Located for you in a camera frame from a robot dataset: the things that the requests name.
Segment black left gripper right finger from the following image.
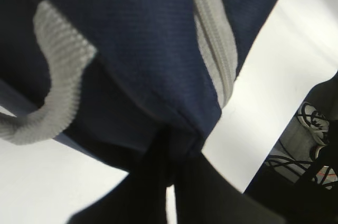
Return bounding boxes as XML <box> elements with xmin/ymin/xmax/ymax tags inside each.
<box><xmin>168</xmin><ymin>154</ymin><xmax>287</xmax><ymax>224</ymax></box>

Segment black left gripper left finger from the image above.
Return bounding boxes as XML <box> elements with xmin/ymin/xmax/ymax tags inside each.
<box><xmin>68</xmin><ymin>128</ymin><xmax>169</xmax><ymax>224</ymax></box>

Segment navy and white lunch bag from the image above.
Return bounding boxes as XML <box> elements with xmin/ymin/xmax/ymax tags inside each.
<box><xmin>1</xmin><ymin>0</ymin><xmax>278</xmax><ymax>170</ymax></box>

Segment white and black sneaker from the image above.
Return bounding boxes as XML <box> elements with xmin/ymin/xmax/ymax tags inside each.
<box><xmin>296</xmin><ymin>102</ymin><xmax>330</xmax><ymax>145</ymax></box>

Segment black floor cables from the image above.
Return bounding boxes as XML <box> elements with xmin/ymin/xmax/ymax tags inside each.
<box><xmin>265</xmin><ymin>102</ymin><xmax>338</xmax><ymax>190</ymax></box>

